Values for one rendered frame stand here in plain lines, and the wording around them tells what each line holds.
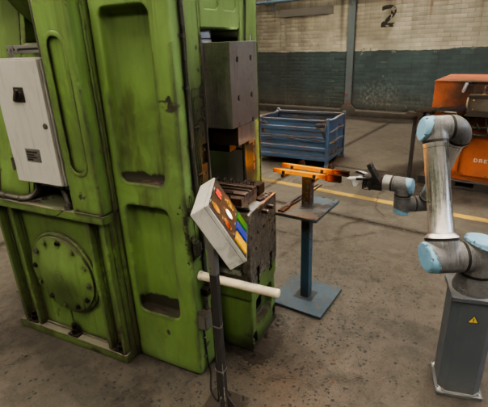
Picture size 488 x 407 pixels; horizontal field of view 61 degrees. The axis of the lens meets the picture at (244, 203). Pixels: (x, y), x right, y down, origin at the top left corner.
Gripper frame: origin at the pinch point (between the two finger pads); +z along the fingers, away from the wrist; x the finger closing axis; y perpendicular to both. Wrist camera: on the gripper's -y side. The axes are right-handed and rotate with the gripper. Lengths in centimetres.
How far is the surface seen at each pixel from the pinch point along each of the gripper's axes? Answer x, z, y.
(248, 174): -31, 55, -1
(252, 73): -48, 38, -62
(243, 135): -61, 36, -33
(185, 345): -102, 53, 80
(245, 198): -62, 36, 1
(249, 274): -70, 30, 43
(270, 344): -58, 24, 98
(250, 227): -68, 29, 15
